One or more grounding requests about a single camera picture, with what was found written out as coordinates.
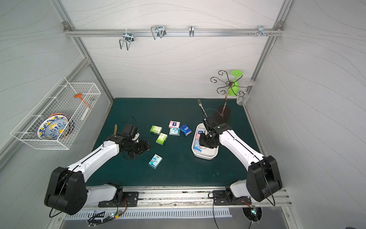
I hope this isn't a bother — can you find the green plastic goblet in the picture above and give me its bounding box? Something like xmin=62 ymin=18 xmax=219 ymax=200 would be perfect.
xmin=228 ymin=70 xmax=243 ymax=96

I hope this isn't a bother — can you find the aluminium crossbar rail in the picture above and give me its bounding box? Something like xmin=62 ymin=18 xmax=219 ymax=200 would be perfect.
xmin=64 ymin=28 xmax=285 ymax=38

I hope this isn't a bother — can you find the pink tissue pack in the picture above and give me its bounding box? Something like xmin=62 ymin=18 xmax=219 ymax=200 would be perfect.
xmin=197 ymin=128 xmax=205 ymax=136
xmin=169 ymin=121 xmax=180 ymax=128
xmin=194 ymin=135 xmax=200 ymax=144

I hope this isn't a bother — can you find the green tissue pack far left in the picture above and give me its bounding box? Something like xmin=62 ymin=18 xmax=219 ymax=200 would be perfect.
xmin=150 ymin=125 xmax=162 ymax=135

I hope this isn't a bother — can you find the metal double hook middle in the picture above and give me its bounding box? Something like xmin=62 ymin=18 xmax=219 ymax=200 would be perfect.
xmin=150 ymin=25 xmax=166 ymax=40

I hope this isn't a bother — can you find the small metal hook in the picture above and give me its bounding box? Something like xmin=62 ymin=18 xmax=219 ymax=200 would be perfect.
xmin=189 ymin=25 xmax=194 ymax=37

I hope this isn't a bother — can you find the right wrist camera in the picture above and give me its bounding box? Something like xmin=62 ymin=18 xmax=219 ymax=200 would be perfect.
xmin=203 ymin=115 xmax=219 ymax=131

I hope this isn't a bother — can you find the light blue cartoon tissue pack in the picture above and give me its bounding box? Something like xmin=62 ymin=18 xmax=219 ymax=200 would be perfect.
xmin=194 ymin=146 xmax=202 ymax=152

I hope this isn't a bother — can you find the round black fan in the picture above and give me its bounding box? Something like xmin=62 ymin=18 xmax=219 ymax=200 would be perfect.
xmin=242 ymin=206 xmax=263 ymax=222

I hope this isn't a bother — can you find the black metal cup tree stand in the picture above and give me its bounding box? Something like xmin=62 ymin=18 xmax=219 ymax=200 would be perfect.
xmin=210 ymin=70 xmax=243 ymax=123

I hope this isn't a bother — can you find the orange handled utensil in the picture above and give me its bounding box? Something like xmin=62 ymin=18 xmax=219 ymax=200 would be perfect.
xmin=74 ymin=93 xmax=93 ymax=110

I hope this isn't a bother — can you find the green tissue pack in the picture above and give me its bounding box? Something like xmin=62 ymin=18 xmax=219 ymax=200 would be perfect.
xmin=155 ymin=133 xmax=168 ymax=146
xmin=150 ymin=125 xmax=162 ymax=135

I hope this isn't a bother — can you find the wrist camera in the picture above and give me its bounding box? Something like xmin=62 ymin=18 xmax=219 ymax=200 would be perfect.
xmin=122 ymin=124 xmax=137 ymax=139
xmin=203 ymin=115 xmax=219 ymax=131

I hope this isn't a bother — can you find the clear plastic goblet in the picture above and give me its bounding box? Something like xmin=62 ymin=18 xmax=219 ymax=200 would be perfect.
xmin=236 ymin=80 xmax=255 ymax=106

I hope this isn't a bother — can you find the dark blue tissue pack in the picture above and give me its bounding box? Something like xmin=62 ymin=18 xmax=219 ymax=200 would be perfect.
xmin=180 ymin=125 xmax=192 ymax=136

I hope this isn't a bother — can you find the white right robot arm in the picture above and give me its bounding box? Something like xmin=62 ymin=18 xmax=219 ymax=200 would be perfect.
xmin=199 ymin=123 xmax=283 ymax=202

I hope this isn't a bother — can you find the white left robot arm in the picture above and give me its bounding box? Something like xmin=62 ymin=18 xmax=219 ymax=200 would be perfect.
xmin=44 ymin=135 xmax=151 ymax=215

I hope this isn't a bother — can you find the metal double hook left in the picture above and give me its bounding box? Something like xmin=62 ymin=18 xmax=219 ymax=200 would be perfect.
xmin=119 ymin=30 xmax=134 ymax=50

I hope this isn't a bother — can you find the teal cartoon tissue pack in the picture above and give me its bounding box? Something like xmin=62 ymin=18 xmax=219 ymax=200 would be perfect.
xmin=148 ymin=154 xmax=163 ymax=169
xmin=169 ymin=127 xmax=180 ymax=136

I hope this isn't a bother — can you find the white wire basket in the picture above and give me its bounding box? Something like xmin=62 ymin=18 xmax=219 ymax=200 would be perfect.
xmin=10 ymin=77 xmax=101 ymax=150

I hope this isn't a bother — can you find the metal double hook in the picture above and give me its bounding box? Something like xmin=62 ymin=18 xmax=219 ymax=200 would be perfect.
xmin=119 ymin=30 xmax=134 ymax=50
xmin=150 ymin=25 xmax=166 ymax=40

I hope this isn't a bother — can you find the green tissue pack middle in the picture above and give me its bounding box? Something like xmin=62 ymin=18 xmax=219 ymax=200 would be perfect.
xmin=155 ymin=133 xmax=168 ymax=146

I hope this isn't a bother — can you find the teal cartoon tissue pack upper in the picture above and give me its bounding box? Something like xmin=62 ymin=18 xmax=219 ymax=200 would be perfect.
xmin=169 ymin=127 xmax=180 ymax=136

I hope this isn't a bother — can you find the white slotted cable duct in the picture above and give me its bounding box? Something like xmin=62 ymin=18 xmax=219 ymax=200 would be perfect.
xmin=64 ymin=208 xmax=232 ymax=220

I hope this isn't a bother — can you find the metal bracket hook right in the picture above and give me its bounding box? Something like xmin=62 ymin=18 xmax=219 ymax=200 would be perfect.
xmin=248 ymin=26 xmax=273 ymax=37

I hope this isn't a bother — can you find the blue yellow patterned plate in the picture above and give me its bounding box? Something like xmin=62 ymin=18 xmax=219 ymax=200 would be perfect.
xmin=37 ymin=113 xmax=70 ymax=140

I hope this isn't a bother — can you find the silver metal fork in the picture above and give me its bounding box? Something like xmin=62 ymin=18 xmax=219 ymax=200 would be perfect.
xmin=197 ymin=99 xmax=207 ymax=117

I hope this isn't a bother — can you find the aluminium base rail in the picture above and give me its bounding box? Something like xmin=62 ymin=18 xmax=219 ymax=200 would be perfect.
xmin=82 ymin=185 xmax=293 ymax=210

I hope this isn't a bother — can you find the white plastic storage box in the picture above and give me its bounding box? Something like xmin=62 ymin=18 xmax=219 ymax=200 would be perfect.
xmin=191 ymin=123 xmax=219 ymax=160

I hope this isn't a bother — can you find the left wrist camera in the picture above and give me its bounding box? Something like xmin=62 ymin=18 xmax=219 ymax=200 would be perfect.
xmin=122 ymin=124 xmax=137 ymax=139

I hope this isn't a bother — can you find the teal cartoon tissue pack lower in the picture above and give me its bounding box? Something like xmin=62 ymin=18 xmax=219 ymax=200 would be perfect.
xmin=148 ymin=154 xmax=163 ymax=169

